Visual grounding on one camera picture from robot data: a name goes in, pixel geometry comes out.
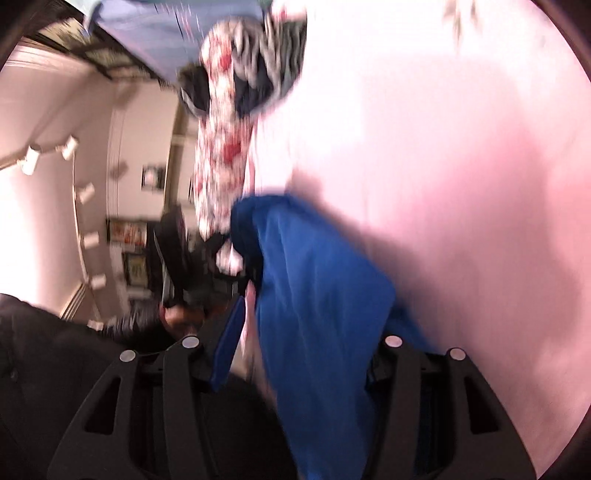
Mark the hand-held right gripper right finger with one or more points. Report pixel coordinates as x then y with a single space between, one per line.
398 374

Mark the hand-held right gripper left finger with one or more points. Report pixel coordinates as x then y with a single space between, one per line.
227 344

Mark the blue sweater with red trim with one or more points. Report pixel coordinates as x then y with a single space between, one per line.
314 300

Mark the person's left hand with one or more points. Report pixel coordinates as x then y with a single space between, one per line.
179 321

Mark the row of white spotlights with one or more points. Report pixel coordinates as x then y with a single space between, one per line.
85 194

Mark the red floral white cloth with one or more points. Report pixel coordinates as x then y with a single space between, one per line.
221 152

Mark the person's dark clothing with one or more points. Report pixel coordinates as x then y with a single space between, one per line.
55 369

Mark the dark folded garment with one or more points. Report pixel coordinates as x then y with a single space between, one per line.
194 92

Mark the dark grey clothes pile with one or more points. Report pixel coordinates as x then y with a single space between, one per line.
251 92

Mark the pink floral blanket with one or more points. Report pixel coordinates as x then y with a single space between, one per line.
438 161

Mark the purple pillow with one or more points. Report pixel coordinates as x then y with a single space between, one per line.
161 37

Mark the framed wall picture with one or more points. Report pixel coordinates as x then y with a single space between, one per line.
135 270
128 230
151 177

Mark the black framed wall panel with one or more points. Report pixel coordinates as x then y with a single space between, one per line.
92 48

